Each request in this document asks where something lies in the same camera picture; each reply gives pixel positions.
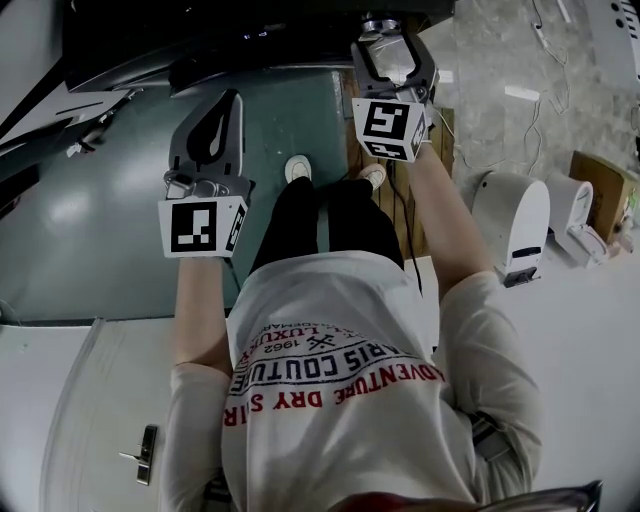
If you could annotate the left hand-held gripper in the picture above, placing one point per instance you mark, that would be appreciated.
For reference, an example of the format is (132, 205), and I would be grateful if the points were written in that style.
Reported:
(195, 230)

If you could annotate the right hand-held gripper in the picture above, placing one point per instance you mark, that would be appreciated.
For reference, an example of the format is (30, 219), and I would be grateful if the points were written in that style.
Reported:
(385, 125)

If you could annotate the shiny metal cylindrical part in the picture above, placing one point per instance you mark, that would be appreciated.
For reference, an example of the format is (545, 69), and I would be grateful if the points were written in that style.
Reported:
(380, 25)

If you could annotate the person's right forearm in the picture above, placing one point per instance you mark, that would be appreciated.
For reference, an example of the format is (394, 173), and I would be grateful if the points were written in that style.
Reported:
(440, 215)

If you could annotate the person's left forearm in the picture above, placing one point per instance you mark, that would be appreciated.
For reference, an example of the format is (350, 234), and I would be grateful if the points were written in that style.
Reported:
(200, 310)

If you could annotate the person's left white shoe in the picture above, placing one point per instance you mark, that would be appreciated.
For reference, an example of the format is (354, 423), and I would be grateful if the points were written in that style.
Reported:
(298, 169)

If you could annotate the person's white shoe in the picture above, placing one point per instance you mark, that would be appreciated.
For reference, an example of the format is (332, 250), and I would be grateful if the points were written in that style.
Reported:
(372, 176)
(298, 169)

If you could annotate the wooden plank platform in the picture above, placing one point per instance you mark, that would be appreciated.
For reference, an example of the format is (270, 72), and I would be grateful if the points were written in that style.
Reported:
(445, 150)

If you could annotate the person's right white shoe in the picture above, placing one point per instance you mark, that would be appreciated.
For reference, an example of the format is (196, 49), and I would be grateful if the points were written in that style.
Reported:
(372, 176)

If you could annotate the person's black trousers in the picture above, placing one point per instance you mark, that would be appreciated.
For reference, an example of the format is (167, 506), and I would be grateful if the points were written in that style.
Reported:
(295, 225)

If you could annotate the white power strip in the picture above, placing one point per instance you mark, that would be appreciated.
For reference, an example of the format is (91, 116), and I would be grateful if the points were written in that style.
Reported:
(540, 35)

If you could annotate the white rounded appliance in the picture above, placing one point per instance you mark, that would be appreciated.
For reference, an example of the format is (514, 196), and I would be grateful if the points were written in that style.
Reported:
(520, 215)

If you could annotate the printed cardboard box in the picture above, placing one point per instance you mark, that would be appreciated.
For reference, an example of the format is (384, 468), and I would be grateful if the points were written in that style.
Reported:
(600, 185)

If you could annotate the white door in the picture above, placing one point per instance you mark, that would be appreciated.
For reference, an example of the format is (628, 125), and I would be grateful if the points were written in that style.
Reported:
(115, 390)

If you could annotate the person's white printed shirt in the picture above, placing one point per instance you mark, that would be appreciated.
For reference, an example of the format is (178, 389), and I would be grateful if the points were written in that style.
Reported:
(325, 425)

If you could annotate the person's eyeglasses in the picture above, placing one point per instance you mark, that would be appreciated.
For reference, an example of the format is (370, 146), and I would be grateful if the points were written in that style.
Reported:
(550, 500)

